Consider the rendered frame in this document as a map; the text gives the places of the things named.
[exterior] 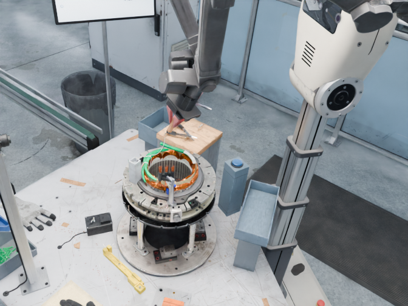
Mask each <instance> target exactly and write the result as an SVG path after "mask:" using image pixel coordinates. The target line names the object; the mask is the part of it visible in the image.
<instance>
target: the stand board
mask: <svg viewBox="0 0 408 306"><path fill-rule="evenodd" d="M200 125H203V128H202V129H201V130H199V131H198V127H199V126H200ZM182 126H184V128H185V129H186V130H187V131H188V133H189V134H190V135H193V136H195V137H197V138H194V137H192V138H193V139H194V140H192V139H190V138H189V139H188V140H186V141H185V137H183V136H179V135H176V136H175V135H171V134H168V135H167V136H166V138H165V133H166V130H167V129H168V127H169V125H168V126H167V127H165V128H164V129H162V130H161V131H160V132H158V133H157V139H159V140H161V141H164V142H165V143H167V144H169V145H171V146H173V147H176V148H181V149H186V150H189V151H190V153H191V154H193V153H196V154H198V155H201V154H202V153H203V152H205V151H206V150H207V149H208V148H209V147H210V146H212V145H213V144H214V143H215V142H216V141H217V140H219V139H220V138H221V137H222V135H223V132H221V131H219V130H217V129H214V128H213V127H211V126H208V125H207V124H204V123H202V122H200V121H198V120H195V119H193V118H192V119H190V120H189V121H187V122H186V123H184V124H183V125H182ZM174 131H175V132H176V133H179V134H186V133H185V132H183V130H181V129H180V128H179V127H178V128H177V129H176V130H174ZM164 139H165V140H164Z"/></svg>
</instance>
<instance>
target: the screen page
mask: <svg viewBox="0 0 408 306"><path fill-rule="evenodd" d="M55 2H56V9H57V14H58V21H59V22H67V21H83V20H91V19H107V18H122V17H131V16H146V15H154V0H55Z"/></svg>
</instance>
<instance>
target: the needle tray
mask: <svg viewBox="0 0 408 306"><path fill-rule="evenodd" d="M279 190H280V187H278V186H274V185H269V184H267V183H262V182H258V181H255V180H250V184H249V186H248V190H247V192H246V196H245V200H244V202H243V206H242V209H241V212H240V216H239V219H238V221H237V225H236V229H235V232H234V238H235V239H238V240H239V241H238V244H237V250H236V255H235V258H234V263H233V266H235V267H238V268H242V269H244V270H248V271H252V272H254V269H255V267H256V263H257V258H258V256H259V252H260V248H261V246H262V247H265V248H266V247H267V244H268V240H269V237H270V232H271V227H272V223H273V218H274V213H275V209H276V204H277V198H278V195H279Z"/></svg>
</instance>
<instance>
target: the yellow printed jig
mask: <svg viewBox="0 0 408 306"><path fill-rule="evenodd" d="M103 255H104V256H105V257H106V258H107V259H108V260H109V261H111V262H112V263H113V264H114V265H115V266H116V267H117V268H118V269H119V270H120V271H121V272H122V273H123V274H124V275H125V276H126V277H127V281H128V282H129V283H130V284H131V285H132V286H133V287H134V290H135V291H137V292H138V293H139V294H142V292H144V291H145V290H146V287H145V286H144V282H143V281H142V280H141V278H140V277H139V276H138V275H136V274H135V273H134V272H132V271H131V270H130V269H129V268H128V267H127V266H125V265H124V264H123V263H122V262H121V261H120V260H119V259H117V258H116V257H115V256H114V255H113V254H112V247H111V246H110V245H108V246H107V247H105V248H103Z"/></svg>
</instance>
